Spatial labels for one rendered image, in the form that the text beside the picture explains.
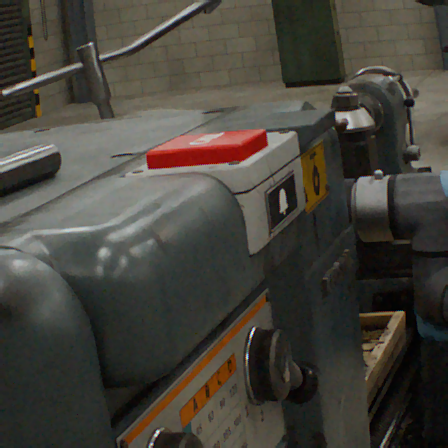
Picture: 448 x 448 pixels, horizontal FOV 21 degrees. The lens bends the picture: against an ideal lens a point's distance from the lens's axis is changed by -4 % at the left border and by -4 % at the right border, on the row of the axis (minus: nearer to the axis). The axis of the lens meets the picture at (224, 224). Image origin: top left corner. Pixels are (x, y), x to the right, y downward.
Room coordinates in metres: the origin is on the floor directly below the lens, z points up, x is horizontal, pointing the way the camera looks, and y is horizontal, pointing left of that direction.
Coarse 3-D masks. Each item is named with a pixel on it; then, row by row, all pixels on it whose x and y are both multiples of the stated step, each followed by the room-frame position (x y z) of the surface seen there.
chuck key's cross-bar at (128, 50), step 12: (204, 0) 1.31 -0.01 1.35; (216, 0) 1.31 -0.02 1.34; (180, 12) 1.31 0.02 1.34; (192, 12) 1.31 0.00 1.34; (168, 24) 1.30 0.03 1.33; (180, 24) 1.30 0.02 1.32; (144, 36) 1.29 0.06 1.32; (156, 36) 1.29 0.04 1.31; (120, 48) 1.29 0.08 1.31; (132, 48) 1.29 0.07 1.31; (108, 60) 1.28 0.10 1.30; (60, 72) 1.27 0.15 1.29; (72, 72) 1.27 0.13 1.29; (24, 84) 1.26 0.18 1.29; (36, 84) 1.26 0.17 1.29; (48, 84) 1.27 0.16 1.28; (12, 96) 1.26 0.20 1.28
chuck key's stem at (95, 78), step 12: (84, 48) 1.27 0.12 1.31; (96, 48) 1.28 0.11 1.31; (84, 60) 1.27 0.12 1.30; (96, 60) 1.27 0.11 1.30; (84, 72) 1.27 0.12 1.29; (96, 72) 1.27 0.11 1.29; (96, 84) 1.27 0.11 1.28; (108, 84) 1.28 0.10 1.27; (96, 96) 1.27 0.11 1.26; (108, 96) 1.27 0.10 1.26; (108, 108) 1.27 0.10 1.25
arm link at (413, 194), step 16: (400, 176) 1.39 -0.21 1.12; (416, 176) 1.38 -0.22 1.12; (432, 176) 1.37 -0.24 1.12; (400, 192) 1.37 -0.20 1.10; (416, 192) 1.36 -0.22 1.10; (432, 192) 1.35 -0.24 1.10; (400, 208) 1.36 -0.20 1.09; (416, 208) 1.35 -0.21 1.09; (432, 208) 1.35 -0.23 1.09; (400, 224) 1.36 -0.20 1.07; (416, 224) 1.36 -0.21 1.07; (432, 224) 1.35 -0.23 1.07; (416, 240) 1.37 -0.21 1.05; (432, 240) 1.35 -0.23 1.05
